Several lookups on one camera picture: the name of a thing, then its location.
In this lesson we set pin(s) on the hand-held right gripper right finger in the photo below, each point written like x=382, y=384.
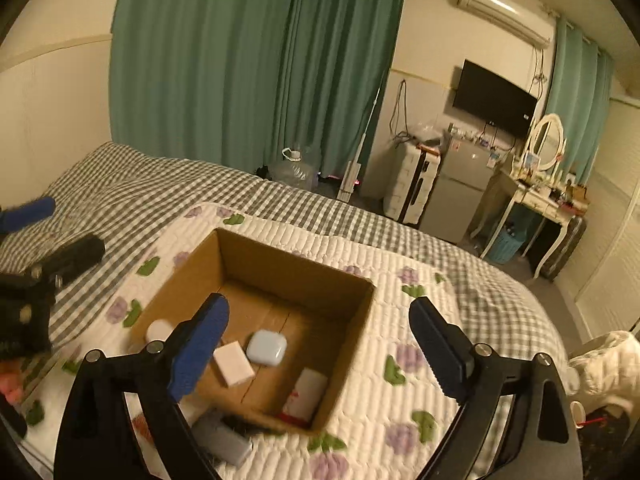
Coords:
x=440, y=355

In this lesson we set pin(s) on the white stick mop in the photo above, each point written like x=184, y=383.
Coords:
x=357, y=150

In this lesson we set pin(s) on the white suitcase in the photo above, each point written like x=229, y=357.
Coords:
x=407, y=185

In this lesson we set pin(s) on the grey small refrigerator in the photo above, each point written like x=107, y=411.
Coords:
x=462, y=185

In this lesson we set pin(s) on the white dressing table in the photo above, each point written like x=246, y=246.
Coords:
x=520, y=195

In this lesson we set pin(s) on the pink object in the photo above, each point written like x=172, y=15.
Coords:
x=9, y=385

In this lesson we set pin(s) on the large clear water bottle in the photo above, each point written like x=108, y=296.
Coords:
x=292, y=172

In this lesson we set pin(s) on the wide green curtain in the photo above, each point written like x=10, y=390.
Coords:
x=225, y=60

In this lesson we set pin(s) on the white air conditioner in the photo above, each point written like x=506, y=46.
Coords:
x=505, y=10

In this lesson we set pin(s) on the white quilted garment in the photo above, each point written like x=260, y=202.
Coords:
x=610, y=365

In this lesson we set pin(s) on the brown cardboard box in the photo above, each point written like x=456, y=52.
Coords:
x=320, y=330

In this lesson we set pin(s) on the white round container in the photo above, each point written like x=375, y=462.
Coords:
x=160, y=331

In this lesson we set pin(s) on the grey rectangular case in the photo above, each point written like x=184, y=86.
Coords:
x=222, y=441

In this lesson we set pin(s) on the narrow green curtain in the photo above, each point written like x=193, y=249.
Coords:
x=575, y=100

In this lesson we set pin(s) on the dark suitcase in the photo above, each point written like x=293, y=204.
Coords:
x=567, y=252

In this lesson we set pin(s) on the black wall television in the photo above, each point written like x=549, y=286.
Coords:
x=492, y=95

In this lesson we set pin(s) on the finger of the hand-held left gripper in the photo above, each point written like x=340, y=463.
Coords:
x=31, y=212
x=75, y=257

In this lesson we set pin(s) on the white oval vanity mirror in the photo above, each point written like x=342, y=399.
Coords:
x=546, y=137

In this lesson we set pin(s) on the white and red box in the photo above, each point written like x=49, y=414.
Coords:
x=307, y=392

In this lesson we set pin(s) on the blue plastic basket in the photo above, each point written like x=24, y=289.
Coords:
x=504, y=249

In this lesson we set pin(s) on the light blue earbud case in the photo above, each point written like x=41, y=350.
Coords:
x=266, y=346

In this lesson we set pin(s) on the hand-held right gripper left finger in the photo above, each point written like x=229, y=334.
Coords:
x=202, y=342

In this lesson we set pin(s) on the small white rectangular box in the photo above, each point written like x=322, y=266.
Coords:
x=234, y=364

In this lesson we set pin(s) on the floral quilted mat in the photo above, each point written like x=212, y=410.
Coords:
x=400, y=410

